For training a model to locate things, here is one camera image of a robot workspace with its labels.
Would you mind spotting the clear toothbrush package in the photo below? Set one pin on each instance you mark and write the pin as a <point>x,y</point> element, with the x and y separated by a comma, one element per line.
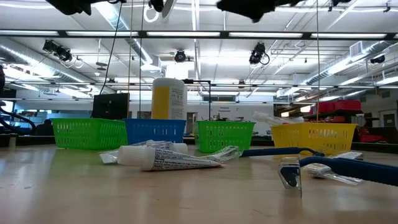
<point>224,154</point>

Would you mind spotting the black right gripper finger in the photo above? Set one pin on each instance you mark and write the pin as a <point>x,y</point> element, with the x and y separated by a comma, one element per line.
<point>248,7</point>

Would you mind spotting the white cylindrical post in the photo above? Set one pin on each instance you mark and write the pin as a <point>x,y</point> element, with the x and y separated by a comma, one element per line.
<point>12,141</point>

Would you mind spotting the clear small item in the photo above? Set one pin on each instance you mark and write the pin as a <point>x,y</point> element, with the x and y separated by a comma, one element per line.
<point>108,158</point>

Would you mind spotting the black ceiling camera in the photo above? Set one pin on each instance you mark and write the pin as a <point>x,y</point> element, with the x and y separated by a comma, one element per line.
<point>57,49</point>
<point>256,54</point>
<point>180,56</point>

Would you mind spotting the red storage bins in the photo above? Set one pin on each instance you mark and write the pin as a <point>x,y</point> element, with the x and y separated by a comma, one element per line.
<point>342,105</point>

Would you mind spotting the white Crest toothpaste tube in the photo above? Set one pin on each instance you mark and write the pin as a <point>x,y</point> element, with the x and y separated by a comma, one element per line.
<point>174,160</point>

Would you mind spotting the red box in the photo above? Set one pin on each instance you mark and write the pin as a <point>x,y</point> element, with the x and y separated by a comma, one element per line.
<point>371,138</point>

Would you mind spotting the green plastic basket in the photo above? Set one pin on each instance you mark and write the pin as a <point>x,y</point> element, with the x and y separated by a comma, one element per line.
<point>224,133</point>
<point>87,133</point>

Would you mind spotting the blue plastic basket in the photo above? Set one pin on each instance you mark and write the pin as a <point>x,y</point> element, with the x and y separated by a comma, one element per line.
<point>152,130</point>

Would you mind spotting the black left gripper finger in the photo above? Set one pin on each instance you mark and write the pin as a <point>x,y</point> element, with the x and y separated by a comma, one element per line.
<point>156,4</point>

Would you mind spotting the blue disposable razor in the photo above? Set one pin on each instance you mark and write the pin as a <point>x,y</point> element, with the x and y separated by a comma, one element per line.
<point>357,169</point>
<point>273,152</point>

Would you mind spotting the black overhead frame bar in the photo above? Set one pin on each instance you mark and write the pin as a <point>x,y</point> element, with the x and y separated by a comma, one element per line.
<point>143,34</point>

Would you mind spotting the white toothpaste tube colourful print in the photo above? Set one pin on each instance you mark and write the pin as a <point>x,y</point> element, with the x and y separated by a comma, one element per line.
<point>178,147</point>

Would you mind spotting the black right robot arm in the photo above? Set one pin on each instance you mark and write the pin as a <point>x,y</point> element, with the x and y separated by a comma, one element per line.
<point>340,2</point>

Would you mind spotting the yellow plastic basket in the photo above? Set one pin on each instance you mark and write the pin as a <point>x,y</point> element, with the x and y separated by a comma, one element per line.
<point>314,137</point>

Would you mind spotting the thin black stand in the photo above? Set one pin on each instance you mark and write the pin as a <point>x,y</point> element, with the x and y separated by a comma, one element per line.
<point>188,81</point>

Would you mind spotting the black monitor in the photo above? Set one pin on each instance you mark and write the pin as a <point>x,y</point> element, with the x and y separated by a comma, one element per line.
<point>110,105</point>

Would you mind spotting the white canister with yellow label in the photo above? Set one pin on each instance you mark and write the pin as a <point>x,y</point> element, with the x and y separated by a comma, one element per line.
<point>168,99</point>

